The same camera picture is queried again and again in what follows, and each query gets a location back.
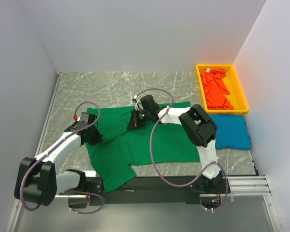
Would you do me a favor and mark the green t-shirt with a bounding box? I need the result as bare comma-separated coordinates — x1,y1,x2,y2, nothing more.
85,106,200,192

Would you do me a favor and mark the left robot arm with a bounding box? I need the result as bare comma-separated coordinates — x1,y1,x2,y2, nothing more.
14,113,102,206

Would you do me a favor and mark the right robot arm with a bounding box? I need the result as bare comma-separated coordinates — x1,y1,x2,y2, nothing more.
127,95,225,193

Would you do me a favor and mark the orange t-shirt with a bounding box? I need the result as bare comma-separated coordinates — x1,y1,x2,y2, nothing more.
200,69,234,110

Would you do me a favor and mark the black base beam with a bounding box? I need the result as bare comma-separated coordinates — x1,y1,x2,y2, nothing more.
58,175,230,209

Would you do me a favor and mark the blue folded t-shirt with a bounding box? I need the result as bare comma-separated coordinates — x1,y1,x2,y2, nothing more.
210,115,251,150

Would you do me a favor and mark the yellow plastic bin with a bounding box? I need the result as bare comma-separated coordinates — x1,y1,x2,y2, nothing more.
196,64,248,115

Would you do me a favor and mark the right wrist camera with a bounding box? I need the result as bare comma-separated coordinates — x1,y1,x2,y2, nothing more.
132,95,144,111

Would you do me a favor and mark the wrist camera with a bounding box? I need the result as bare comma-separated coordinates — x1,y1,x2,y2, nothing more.
132,95,144,111
73,113,84,122

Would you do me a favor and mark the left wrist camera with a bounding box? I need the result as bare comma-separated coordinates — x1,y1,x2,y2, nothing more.
73,113,84,122

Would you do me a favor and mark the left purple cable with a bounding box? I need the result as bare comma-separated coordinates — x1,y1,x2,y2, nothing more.
20,101,106,215

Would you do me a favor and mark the purple cable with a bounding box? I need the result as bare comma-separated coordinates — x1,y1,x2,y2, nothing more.
135,88,229,213
20,101,106,215

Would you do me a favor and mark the aluminium frame rail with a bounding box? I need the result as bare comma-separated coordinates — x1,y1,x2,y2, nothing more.
15,175,272,198

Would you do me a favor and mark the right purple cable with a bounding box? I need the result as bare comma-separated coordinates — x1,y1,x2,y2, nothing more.
135,88,229,213

